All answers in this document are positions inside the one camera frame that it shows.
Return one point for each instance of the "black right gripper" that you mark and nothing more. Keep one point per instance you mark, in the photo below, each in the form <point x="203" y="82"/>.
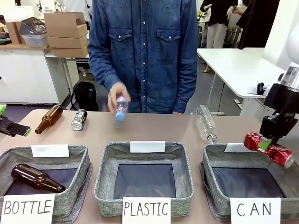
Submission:
<point x="278" y="109"/>

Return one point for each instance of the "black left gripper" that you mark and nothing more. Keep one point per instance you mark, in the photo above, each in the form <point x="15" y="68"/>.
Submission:
<point x="8" y="127"/>

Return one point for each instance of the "crushed red soda can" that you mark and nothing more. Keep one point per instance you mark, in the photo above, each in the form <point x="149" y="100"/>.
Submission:
<point x="279" y="154"/>

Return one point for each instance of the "blue capped plastic bottle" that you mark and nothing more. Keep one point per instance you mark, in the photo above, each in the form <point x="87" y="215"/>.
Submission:
<point x="121" y="108"/>

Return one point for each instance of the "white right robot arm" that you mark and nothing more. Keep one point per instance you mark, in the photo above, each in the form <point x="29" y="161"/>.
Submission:
<point x="293" y="35"/>

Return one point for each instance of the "grey basket labelled can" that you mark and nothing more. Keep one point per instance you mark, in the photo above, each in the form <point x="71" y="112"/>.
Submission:
<point x="210" y="168"/>

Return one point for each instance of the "black drink can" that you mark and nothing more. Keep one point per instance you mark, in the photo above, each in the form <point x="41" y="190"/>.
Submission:
<point x="79" y="120"/>

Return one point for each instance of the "paper sign reading can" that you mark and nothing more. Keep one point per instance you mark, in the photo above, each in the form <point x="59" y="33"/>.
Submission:
<point x="254" y="210"/>

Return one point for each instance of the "grey basket labelled bottle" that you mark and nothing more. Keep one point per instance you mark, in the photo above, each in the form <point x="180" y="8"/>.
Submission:
<point x="77" y="168"/>

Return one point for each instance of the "grey basket labelled plastic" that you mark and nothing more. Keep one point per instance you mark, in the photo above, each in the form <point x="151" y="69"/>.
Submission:
<point x="107" y="177"/>

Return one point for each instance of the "person's right hand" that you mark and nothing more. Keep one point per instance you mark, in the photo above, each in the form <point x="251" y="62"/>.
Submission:
<point x="116" y="91"/>

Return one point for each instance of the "brown glass bottle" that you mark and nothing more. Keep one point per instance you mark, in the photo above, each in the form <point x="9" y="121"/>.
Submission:
<point x="35" y="178"/>
<point x="49" y="119"/>

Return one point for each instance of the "blank white card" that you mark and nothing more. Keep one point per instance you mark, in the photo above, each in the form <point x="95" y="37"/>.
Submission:
<point x="147" y="147"/>
<point x="50" y="150"/>
<point x="234" y="147"/>

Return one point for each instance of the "white cabinet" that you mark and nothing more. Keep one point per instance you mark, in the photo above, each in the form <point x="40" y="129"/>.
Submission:
<point x="28" y="74"/>

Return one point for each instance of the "small black device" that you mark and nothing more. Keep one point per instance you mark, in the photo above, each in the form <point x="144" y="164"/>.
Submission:
<point x="260" y="88"/>

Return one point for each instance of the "clear plastic bottle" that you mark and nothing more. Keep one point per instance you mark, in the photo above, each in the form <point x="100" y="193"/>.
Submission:
<point x="206" y="126"/>

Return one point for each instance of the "black backpack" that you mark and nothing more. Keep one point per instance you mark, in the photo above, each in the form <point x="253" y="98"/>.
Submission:
<point x="84" y="95"/>

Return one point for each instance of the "white desk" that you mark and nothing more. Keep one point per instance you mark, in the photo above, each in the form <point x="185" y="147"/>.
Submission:
<point x="233" y="67"/>

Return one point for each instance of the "small cardboard box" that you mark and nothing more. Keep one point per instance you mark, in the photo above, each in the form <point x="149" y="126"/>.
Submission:
<point x="14" y="32"/>

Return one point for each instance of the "clear plastic bin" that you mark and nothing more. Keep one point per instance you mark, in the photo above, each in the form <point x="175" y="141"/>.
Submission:
<point x="35" y="35"/>

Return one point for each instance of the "paper sign reading bottle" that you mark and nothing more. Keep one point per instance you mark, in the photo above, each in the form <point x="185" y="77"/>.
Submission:
<point x="28" y="207"/>

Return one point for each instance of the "flat cardboard box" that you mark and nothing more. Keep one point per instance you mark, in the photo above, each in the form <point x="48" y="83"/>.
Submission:
<point x="67" y="42"/>
<point x="70" y="51"/>

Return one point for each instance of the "large open cardboard box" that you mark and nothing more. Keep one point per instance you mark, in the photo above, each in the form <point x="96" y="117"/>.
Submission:
<point x="65" y="24"/>

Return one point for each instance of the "bystander in black clothes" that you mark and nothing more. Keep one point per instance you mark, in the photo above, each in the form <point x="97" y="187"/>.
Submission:
<point x="257" y="21"/>

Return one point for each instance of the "bystander in white trousers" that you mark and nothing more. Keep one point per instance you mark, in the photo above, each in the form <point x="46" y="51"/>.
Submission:
<point x="218" y="23"/>

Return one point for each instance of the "paper sign reading plastic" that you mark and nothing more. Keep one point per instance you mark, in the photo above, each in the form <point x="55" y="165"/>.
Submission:
<point x="146" y="208"/>

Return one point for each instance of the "person in denim shirt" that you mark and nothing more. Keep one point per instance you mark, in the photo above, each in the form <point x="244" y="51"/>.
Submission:
<point x="142" y="46"/>

